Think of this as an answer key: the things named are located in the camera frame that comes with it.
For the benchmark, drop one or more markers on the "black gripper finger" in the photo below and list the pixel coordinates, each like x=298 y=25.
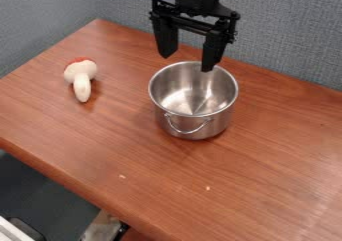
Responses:
x=214 y=48
x=166 y=35

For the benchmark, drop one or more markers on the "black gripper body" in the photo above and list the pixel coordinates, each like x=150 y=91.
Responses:
x=198 y=16

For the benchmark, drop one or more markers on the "white toy mushroom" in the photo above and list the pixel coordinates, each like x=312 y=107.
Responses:
x=79 y=73

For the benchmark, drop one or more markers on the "stainless steel pot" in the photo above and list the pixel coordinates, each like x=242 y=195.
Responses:
x=194 y=100

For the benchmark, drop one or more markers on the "white and black floor object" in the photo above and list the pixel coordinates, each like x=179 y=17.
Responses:
x=15 y=233

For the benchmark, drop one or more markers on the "metal table leg bracket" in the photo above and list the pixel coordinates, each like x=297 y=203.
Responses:
x=106 y=228

